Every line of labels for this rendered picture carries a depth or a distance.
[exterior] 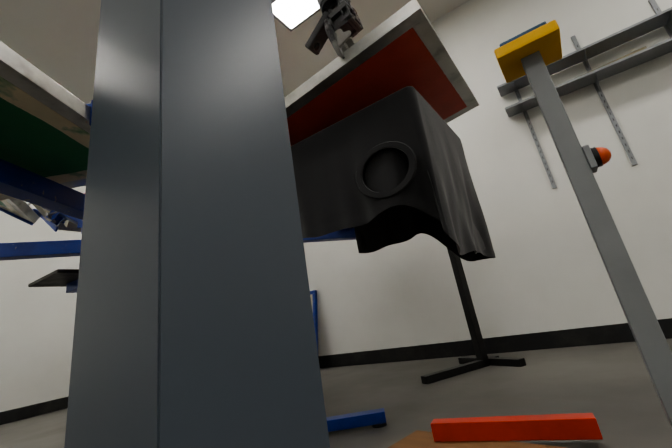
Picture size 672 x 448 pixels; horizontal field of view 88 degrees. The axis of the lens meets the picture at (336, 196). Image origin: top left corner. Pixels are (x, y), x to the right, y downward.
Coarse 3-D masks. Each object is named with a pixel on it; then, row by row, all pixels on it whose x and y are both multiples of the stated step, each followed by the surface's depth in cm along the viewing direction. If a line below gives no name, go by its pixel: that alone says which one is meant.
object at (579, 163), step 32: (544, 32) 76; (512, 64) 84; (544, 64) 79; (544, 96) 78; (576, 160) 72; (576, 192) 71; (608, 224) 67; (608, 256) 66; (640, 288) 63; (640, 320) 62; (640, 352) 63
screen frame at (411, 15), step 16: (416, 0) 84; (400, 16) 86; (416, 16) 85; (384, 32) 87; (400, 32) 88; (416, 32) 89; (432, 32) 91; (352, 48) 92; (368, 48) 90; (432, 48) 96; (336, 64) 95; (352, 64) 94; (448, 64) 104; (320, 80) 97; (336, 80) 98; (464, 80) 113; (288, 96) 103; (304, 96) 100; (464, 96) 122; (288, 112) 105; (464, 112) 131
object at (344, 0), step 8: (328, 0) 99; (336, 0) 100; (344, 0) 98; (328, 8) 101; (336, 8) 96; (344, 8) 96; (328, 16) 98; (336, 16) 97; (344, 16) 94; (352, 16) 94; (336, 24) 97; (344, 24) 95; (352, 24) 96; (360, 24) 98; (352, 32) 99
